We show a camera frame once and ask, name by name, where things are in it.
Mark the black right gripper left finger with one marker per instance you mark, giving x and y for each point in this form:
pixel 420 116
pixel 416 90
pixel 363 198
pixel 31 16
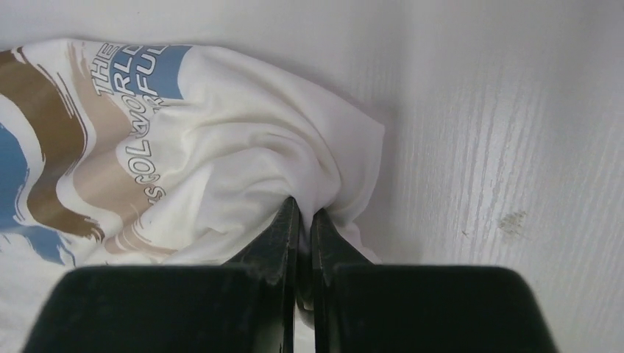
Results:
pixel 243 305

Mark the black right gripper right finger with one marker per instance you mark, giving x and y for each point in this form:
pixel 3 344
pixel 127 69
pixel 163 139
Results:
pixel 362 307

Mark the white t shirt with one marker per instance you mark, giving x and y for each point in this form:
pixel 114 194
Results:
pixel 119 154

